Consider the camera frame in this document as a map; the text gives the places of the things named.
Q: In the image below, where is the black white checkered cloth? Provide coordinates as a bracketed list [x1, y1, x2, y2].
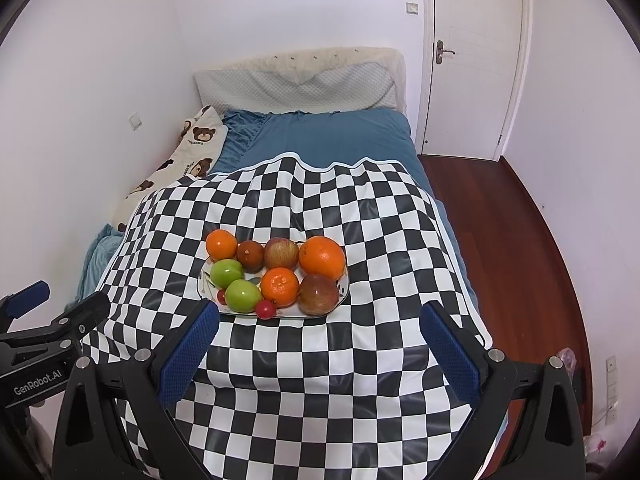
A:
[80, 156, 493, 480]

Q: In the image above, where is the small tangerine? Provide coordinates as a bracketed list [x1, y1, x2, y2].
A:
[206, 229, 239, 261]
[260, 267, 300, 308]

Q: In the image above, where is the white door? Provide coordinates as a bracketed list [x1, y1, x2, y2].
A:
[431, 0, 526, 161]
[420, 0, 532, 162]

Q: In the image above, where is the bear print pillow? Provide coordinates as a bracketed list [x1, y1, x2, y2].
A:
[110, 105, 230, 233]

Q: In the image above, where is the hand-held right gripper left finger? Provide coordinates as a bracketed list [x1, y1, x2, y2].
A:
[52, 299, 221, 480]

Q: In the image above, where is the grey quilted pillow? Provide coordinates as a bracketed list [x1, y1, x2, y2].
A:
[194, 62, 398, 116]

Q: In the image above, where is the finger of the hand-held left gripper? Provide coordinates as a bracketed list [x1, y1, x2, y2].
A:
[0, 281, 51, 334]
[0, 291, 111, 357]

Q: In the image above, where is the large orange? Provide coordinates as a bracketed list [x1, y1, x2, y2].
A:
[298, 235, 347, 281]

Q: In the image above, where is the dark red apple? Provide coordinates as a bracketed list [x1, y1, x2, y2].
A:
[298, 273, 340, 316]

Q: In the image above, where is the green apple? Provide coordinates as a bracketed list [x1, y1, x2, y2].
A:
[224, 279, 263, 313]
[209, 258, 245, 289]

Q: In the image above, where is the cream headboard cover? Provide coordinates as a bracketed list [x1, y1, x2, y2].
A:
[220, 47, 406, 111]

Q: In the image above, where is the white patterned plate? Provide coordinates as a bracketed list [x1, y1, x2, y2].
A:
[200, 255, 350, 320]

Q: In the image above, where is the red yellow apple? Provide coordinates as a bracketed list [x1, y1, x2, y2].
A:
[263, 237, 301, 271]

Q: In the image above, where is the brown round fruit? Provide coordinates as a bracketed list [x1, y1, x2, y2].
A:
[236, 241, 265, 273]

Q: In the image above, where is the blue bed sheet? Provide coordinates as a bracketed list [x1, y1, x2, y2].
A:
[75, 108, 483, 351]

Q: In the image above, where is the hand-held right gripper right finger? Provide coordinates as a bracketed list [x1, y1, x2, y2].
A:
[420, 301, 586, 480]

